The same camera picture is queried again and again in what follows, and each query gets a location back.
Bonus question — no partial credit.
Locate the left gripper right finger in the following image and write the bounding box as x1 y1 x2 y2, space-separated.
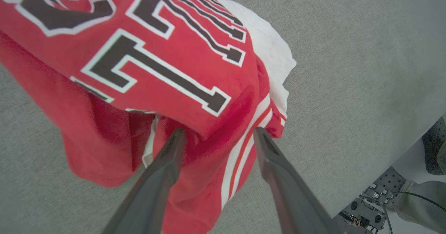
254 127 344 234

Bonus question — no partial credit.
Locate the grey fabric sofa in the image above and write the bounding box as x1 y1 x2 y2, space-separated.
0 0 446 234

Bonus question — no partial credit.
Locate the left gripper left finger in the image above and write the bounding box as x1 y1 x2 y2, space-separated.
102 127 187 234

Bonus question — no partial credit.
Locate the red basketball jersey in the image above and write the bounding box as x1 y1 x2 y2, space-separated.
0 0 297 234

